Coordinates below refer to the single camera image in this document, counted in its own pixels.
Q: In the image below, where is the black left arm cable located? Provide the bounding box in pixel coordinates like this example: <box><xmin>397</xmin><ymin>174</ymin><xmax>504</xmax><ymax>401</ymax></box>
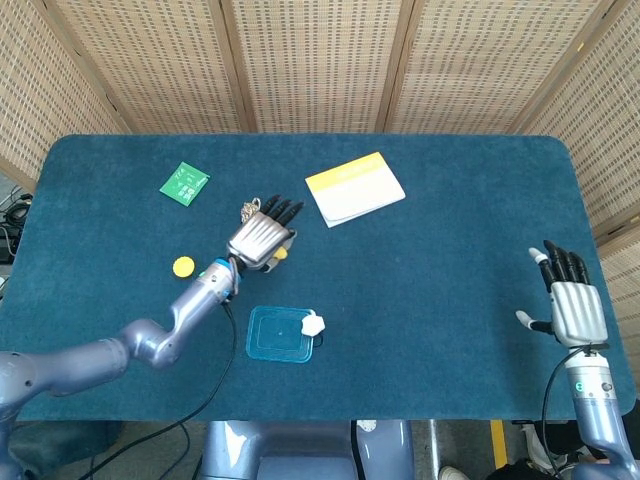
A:
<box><xmin>74</xmin><ymin>287</ymin><xmax>239</xmax><ymax>480</ymax></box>

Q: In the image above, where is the blue-grey robot torso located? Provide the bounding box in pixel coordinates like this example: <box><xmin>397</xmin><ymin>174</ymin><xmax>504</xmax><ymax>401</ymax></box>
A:
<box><xmin>199</xmin><ymin>419</ymin><xmax>416</xmax><ymax>480</ymax></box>

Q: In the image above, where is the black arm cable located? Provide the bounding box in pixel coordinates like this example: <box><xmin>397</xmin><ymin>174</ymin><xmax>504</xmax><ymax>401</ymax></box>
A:
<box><xmin>74</xmin><ymin>287</ymin><xmax>239</xmax><ymax>480</ymax></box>
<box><xmin>542</xmin><ymin>342</ymin><xmax>611</xmax><ymax>479</ymax></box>

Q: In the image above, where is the woven wooden folding screen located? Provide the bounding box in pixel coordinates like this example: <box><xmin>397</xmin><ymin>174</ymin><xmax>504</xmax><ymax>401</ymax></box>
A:
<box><xmin>0</xmin><ymin>0</ymin><xmax>640</xmax><ymax>351</ymax></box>

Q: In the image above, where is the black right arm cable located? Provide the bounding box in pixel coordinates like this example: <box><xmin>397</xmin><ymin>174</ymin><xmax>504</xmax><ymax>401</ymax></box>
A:
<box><xmin>542</xmin><ymin>342</ymin><xmax>611</xmax><ymax>479</ymax></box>

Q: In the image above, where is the camouflage rope bundle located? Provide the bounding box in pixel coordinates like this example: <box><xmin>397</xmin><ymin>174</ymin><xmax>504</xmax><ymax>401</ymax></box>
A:
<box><xmin>241</xmin><ymin>197</ymin><xmax>264</xmax><ymax>224</ymax></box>

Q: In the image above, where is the green printed sachet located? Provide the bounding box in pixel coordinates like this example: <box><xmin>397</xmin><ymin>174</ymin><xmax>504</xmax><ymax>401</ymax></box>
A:
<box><xmin>159</xmin><ymin>161</ymin><xmax>212</xmax><ymax>207</ymax></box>

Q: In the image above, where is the yellow and white notebook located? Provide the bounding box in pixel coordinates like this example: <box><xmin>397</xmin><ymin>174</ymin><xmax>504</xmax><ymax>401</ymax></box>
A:
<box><xmin>304</xmin><ymin>151</ymin><xmax>407</xmax><ymax>229</ymax></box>

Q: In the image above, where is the white fluffy hair tie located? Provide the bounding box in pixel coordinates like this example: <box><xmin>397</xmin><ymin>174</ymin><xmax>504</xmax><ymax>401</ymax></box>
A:
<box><xmin>301</xmin><ymin>309</ymin><xmax>326</xmax><ymax>349</ymax></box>

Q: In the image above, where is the blue carpet table cover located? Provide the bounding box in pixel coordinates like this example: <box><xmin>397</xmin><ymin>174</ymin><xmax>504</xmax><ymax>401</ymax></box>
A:
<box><xmin>9</xmin><ymin>133</ymin><xmax>634</xmax><ymax>422</ymax></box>

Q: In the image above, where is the blue transparent plastic lid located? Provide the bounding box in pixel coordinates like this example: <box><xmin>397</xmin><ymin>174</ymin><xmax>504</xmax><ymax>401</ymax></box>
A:
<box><xmin>245</xmin><ymin>305</ymin><xmax>319</xmax><ymax>365</ymax></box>

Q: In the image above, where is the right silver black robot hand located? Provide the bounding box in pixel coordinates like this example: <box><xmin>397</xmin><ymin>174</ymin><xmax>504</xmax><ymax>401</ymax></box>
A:
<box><xmin>514</xmin><ymin>239</ymin><xmax>611</xmax><ymax>349</ymax></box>

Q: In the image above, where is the metal table leg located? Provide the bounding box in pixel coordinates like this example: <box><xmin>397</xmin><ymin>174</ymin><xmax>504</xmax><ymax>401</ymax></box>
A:
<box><xmin>428</xmin><ymin>419</ymin><xmax>442</xmax><ymax>469</ymax></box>

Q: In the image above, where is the black cable tangle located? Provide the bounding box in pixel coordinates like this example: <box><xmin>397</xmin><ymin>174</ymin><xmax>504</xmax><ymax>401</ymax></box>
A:
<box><xmin>0</xmin><ymin>192</ymin><xmax>34</xmax><ymax>266</ymax></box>

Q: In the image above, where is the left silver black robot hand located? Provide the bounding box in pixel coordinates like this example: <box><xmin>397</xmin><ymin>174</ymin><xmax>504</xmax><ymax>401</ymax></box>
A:
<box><xmin>226</xmin><ymin>193</ymin><xmax>305</xmax><ymax>274</ymax></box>

